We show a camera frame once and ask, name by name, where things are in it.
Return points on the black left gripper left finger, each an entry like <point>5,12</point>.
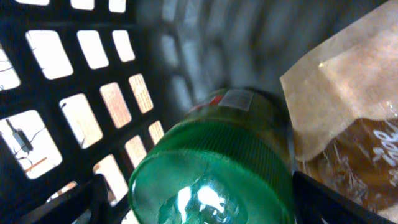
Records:
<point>70,206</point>

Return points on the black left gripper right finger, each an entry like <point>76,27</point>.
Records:
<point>316,203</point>

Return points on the green lid spice jar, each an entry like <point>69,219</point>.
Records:
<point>227,161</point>

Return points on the brown breadcrumb bag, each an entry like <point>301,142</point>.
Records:
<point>342,101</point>

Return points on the grey plastic mesh basket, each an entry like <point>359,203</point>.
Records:
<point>98,78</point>

